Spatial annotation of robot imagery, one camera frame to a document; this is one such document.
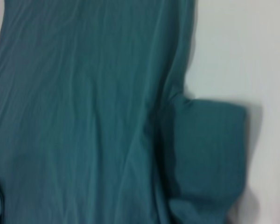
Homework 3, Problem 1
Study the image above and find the teal blue t-shirt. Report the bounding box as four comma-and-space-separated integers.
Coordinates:
0, 0, 250, 224

